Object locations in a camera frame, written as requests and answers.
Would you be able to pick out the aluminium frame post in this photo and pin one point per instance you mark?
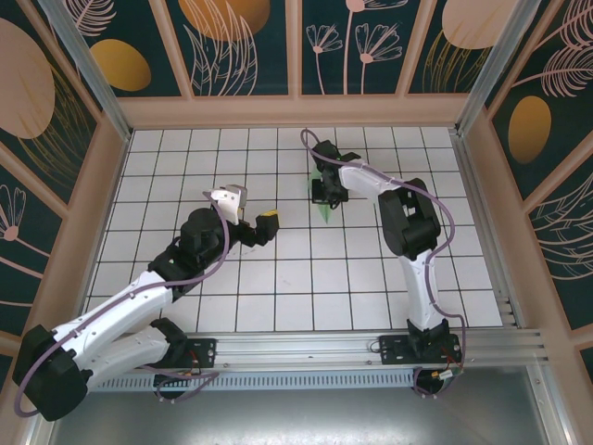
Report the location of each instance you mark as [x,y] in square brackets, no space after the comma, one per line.
[90,79]
[492,69]

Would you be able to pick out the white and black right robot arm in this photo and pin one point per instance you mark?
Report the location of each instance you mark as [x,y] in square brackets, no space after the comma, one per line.
[414,296]

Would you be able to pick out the grey metal sheet panel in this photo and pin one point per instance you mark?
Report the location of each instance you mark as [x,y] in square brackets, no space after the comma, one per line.
[296,417]

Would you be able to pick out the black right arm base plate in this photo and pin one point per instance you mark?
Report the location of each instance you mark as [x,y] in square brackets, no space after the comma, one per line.
[394,352]

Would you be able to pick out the long aluminium mounting rail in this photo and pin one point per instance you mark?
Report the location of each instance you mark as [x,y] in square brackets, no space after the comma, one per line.
[296,347]

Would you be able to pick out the light green cloth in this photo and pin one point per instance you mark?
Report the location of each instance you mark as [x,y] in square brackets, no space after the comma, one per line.
[325,213]

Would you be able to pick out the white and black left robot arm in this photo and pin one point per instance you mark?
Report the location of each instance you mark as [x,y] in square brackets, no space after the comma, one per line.
[116,306]

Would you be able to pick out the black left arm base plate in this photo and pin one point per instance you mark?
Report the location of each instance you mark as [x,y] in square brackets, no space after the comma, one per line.
[206,350]

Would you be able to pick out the aluminium side rail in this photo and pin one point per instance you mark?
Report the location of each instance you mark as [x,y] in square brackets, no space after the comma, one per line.
[467,162]

